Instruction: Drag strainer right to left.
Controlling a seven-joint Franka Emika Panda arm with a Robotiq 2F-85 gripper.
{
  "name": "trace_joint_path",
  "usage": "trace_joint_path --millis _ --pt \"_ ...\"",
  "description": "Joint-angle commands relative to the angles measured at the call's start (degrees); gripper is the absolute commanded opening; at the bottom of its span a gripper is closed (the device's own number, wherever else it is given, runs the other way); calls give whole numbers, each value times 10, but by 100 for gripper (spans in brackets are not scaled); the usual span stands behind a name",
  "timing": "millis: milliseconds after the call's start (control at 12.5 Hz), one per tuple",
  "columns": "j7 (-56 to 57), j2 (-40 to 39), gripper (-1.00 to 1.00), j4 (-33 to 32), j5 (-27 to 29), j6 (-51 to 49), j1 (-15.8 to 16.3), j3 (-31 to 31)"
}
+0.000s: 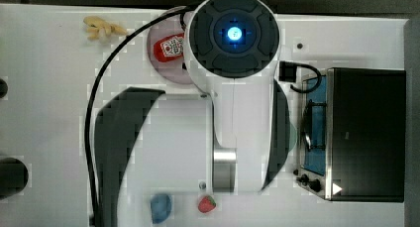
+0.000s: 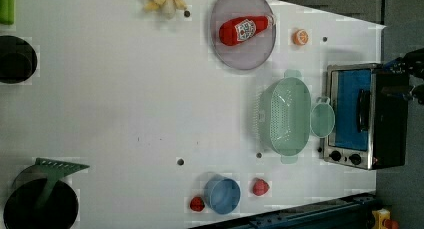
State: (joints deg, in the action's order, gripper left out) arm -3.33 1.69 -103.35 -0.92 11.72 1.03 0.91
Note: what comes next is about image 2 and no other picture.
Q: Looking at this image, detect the green plastic strainer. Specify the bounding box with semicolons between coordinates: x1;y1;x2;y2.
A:
257;70;311;164

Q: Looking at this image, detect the purple round plate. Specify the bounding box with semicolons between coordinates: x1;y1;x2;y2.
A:
209;0;276;70

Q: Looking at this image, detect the red ketchup bottle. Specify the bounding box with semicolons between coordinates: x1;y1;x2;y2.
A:
218;15;275;46

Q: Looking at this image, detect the blue plastic cup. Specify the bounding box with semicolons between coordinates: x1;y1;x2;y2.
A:
204;174;241;215

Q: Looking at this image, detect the red strawberry toy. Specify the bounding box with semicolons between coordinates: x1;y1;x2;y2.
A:
252;179;270;196

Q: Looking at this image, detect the small red toy fruit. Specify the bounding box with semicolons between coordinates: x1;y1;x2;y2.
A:
189;196;205;212

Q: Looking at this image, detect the green plastic cup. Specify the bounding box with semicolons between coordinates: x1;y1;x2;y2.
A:
310;96;335;138

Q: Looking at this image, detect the orange slice toy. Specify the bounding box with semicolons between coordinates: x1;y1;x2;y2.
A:
292;29;309;46

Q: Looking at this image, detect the yellow plush toy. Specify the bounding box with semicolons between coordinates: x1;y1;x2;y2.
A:
144;0;191;20

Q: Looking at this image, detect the toaster oven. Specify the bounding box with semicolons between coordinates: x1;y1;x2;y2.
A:
323;63;409;170

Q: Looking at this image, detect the green spatula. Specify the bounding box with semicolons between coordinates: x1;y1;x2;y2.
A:
35;158;89;210

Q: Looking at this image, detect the black pot lower left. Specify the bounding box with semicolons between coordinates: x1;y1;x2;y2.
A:
3;166;79;229

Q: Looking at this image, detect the black pot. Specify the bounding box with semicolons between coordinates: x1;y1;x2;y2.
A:
3;166;79;229
0;35;38;84

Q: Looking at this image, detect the black pot upper left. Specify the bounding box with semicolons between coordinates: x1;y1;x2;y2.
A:
0;35;38;84

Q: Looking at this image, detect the yellow red button box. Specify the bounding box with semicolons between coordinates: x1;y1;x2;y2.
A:
372;209;399;229

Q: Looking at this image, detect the green cylinder object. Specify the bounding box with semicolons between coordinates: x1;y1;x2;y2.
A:
0;0;15;25

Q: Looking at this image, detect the blue metal frame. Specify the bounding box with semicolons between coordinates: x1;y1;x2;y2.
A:
191;193;382;229

